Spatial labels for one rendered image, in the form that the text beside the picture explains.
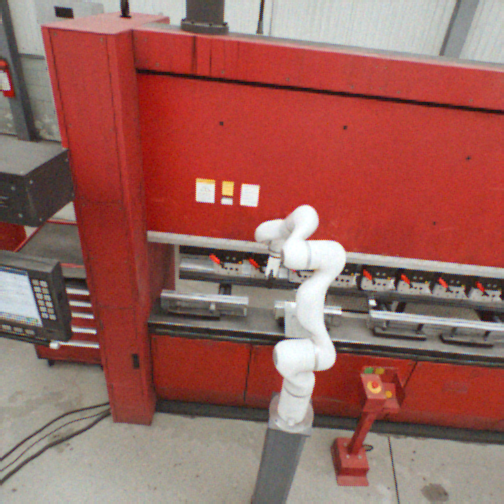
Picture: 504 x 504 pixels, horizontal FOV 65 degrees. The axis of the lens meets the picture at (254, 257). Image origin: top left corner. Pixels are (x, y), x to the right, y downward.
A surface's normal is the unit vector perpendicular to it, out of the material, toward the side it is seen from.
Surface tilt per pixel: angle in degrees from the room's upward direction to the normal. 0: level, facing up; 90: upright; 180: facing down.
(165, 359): 90
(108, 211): 90
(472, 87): 90
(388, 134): 90
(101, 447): 0
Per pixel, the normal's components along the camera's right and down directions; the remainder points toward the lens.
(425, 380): -0.04, 0.57
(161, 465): 0.10, -0.82
